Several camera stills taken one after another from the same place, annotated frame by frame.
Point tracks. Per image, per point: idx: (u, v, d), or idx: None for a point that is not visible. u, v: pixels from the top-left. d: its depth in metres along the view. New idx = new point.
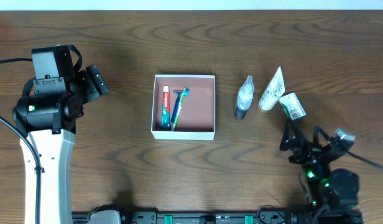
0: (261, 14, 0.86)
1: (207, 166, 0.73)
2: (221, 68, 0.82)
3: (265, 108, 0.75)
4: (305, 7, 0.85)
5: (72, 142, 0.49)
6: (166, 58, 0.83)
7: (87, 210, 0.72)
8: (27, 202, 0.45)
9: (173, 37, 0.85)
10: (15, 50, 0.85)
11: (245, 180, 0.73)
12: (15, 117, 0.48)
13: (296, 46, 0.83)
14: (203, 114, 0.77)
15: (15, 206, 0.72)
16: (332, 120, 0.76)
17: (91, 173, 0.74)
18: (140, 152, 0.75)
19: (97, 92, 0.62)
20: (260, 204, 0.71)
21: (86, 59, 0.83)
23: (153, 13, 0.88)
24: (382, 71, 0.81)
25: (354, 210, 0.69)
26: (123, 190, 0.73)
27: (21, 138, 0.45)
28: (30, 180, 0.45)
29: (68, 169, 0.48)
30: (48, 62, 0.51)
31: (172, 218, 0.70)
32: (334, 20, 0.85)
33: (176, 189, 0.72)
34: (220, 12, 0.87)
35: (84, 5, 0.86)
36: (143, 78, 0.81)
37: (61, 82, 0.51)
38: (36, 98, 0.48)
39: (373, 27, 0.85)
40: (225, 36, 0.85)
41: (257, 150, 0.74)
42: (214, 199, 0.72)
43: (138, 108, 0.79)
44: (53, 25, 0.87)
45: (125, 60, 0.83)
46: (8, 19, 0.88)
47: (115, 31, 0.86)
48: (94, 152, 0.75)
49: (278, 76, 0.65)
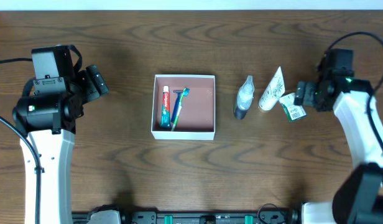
0: (261, 14, 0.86)
1: (207, 166, 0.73)
2: (221, 68, 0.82)
3: (265, 108, 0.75)
4: (306, 6, 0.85)
5: (72, 142, 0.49)
6: (166, 58, 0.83)
7: (87, 210, 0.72)
8: (27, 202, 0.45)
9: (173, 37, 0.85)
10: (15, 50, 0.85)
11: (245, 180, 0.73)
12: (15, 117, 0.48)
13: (296, 46, 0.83)
14: (204, 114, 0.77)
15: (15, 206, 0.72)
16: (332, 120, 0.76)
17: (91, 173, 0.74)
18: (140, 152, 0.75)
19: (97, 92, 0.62)
20: (260, 204, 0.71)
21: (86, 59, 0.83)
23: (153, 13, 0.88)
24: None
25: None
26: (123, 190, 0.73)
27: (21, 138, 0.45)
28: (30, 180, 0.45)
29: (68, 169, 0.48)
30: (48, 63, 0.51)
31: (172, 218, 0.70)
32: (334, 20, 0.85)
33: (176, 188, 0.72)
34: (220, 12, 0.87)
35: (84, 5, 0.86)
36: (143, 78, 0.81)
37: (61, 82, 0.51)
38: (36, 98, 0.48)
39: (373, 27, 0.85)
40: (225, 35, 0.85)
41: (257, 150, 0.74)
42: (214, 199, 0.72)
43: (138, 107, 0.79)
44: (53, 25, 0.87)
45: (125, 60, 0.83)
46: (8, 19, 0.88)
47: (115, 31, 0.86)
48: (94, 152, 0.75)
49: (278, 76, 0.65)
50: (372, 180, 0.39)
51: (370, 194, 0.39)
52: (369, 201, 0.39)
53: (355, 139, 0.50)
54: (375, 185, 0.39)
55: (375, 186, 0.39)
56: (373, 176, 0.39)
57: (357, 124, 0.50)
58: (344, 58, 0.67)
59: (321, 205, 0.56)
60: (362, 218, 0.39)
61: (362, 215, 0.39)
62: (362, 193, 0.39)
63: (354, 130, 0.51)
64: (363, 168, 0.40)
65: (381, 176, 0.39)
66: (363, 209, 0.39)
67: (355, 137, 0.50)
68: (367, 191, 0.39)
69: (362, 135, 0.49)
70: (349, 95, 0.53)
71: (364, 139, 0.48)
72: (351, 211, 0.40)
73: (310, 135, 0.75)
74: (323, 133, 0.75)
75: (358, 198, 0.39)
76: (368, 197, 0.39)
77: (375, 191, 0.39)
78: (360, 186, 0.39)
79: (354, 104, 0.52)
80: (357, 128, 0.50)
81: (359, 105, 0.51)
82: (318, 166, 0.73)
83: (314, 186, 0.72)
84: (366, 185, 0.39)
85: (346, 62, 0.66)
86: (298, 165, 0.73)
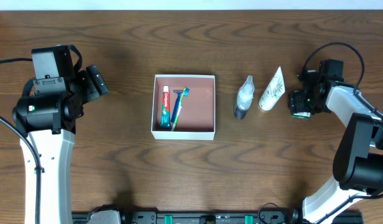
0: (261, 14, 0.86)
1: (207, 166, 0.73)
2: (221, 68, 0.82)
3: (265, 108, 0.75)
4: (305, 6, 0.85)
5: (72, 142, 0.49)
6: (166, 58, 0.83)
7: (87, 210, 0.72)
8: (27, 202, 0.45)
9: (173, 37, 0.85)
10: (15, 50, 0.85)
11: (245, 180, 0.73)
12: (15, 117, 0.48)
13: (296, 45, 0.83)
14: (204, 114, 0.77)
15: (15, 206, 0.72)
16: (332, 120, 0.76)
17: (91, 173, 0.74)
18: (140, 152, 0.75)
19: (97, 92, 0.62)
20: (260, 204, 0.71)
21: (86, 59, 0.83)
23: (153, 13, 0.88)
24: (382, 70, 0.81)
25: (353, 211, 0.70)
26: (123, 190, 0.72)
27: (21, 138, 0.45)
28: (30, 180, 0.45)
29: (68, 169, 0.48)
30: (49, 62, 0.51)
31: (172, 218, 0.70)
32: (334, 20, 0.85)
33: (176, 188, 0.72)
34: (220, 12, 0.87)
35: (84, 5, 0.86)
36: (143, 78, 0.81)
37: (61, 82, 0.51)
38: (36, 98, 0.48)
39: (373, 27, 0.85)
40: (225, 36, 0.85)
41: (257, 151, 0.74)
42: (214, 199, 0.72)
43: (138, 107, 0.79)
44: (53, 25, 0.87)
45: (125, 60, 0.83)
46: (8, 19, 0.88)
47: (115, 31, 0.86)
48: (94, 152, 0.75)
49: (278, 76, 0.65)
50: (365, 126, 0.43)
51: (365, 139, 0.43)
52: (364, 147, 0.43)
53: (346, 111, 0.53)
54: (369, 131, 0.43)
55: (367, 132, 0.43)
56: (365, 123, 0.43)
57: (343, 99, 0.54)
58: (338, 64, 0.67)
59: (318, 190, 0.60)
60: (360, 167, 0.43)
61: (359, 162, 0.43)
62: (357, 140, 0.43)
63: (343, 105, 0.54)
64: (356, 117, 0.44)
65: (372, 123, 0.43)
66: (360, 155, 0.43)
67: (345, 109, 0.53)
68: (361, 137, 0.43)
69: (349, 103, 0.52)
70: (337, 86, 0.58)
71: (352, 104, 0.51)
72: (350, 160, 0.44)
73: (310, 135, 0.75)
74: (323, 133, 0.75)
75: (354, 146, 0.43)
76: (359, 140, 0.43)
77: (369, 137, 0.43)
78: (355, 132, 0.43)
79: (339, 89, 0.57)
80: (345, 101, 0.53)
81: (343, 88, 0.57)
82: (318, 166, 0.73)
83: (314, 186, 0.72)
84: (360, 131, 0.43)
85: (338, 68, 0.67)
86: (298, 165, 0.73)
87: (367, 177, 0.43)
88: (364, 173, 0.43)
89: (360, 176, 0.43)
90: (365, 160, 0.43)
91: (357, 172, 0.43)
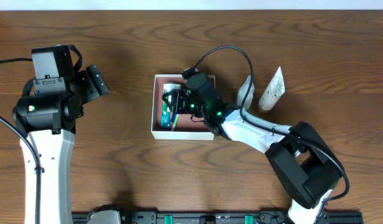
0: (260, 14, 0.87)
1: (207, 166, 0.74)
2: (221, 68, 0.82)
3: (265, 108, 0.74)
4: (305, 6, 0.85)
5: (72, 142, 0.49)
6: (166, 57, 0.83)
7: (87, 210, 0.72)
8: (27, 202, 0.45)
9: (173, 37, 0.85)
10: (15, 50, 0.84)
11: (245, 180, 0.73)
12: (15, 117, 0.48)
13: (296, 45, 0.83)
14: None
15: (15, 206, 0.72)
16: (332, 119, 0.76)
17: (91, 173, 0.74)
18: (140, 152, 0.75)
19: (97, 92, 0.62)
20: (260, 204, 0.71)
21: (86, 58, 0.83)
23: (153, 13, 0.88)
24: (382, 71, 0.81)
25: (353, 210, 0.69)
26: (123, 190, 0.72)
27: (21, 138, 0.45)
28: (30, 180, 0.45)
29: (67, 169, 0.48)
30: (48, 62, 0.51)
31: (172, 218, 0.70)
32: (334, 20, 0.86)
33: (176, 188, 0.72)
34: (220, 12, 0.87)
35: (84, 5, 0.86)
36: (143, 78, 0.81)
37: (61, 82, 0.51)
38: (36, 98, 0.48)
39: (372, 27, 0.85)
40: (225, 36, 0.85)
41: (257, 150, 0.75)
42: (214, 199, 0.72)
43: (138, 108, 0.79)
44: (53, 25, 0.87)
45: (125, 60, 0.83)
46: (9, 19, 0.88)
47: (115, 32, 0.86)
48: (94, 152, 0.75)
49: (278, 76, 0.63)
50: (282, 155, 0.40)
51: (291, 160, 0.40)
52: (296, 169, 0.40)
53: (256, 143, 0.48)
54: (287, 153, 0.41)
55: (290, 157, 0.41)
56: (281, 154, 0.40)
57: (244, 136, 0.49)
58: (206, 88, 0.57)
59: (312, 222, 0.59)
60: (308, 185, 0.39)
61: (308, 183, 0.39)
62: (286, 170, 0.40)
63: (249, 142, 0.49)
64: (268, 155, 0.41)
65: (283, 148, 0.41)
66: (301, 179, 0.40)
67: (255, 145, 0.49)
68: (287, 164, 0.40)
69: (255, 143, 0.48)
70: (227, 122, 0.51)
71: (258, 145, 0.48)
72: (303, 194, 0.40)
73: None
74: (323, 134, 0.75)
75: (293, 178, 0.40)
76: (294, 167, 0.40)
77: (292, 159, 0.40)
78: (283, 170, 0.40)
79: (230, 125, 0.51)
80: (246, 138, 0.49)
81: (232, 120, 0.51)
82: None
83: None
84: (283, 164, 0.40)
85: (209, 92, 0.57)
86: None
87: (316, 183, 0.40)
88: (314, 186, 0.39)
89: (314, 191, 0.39)
90: (309, 175, 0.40)
91: (309, 190, 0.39)
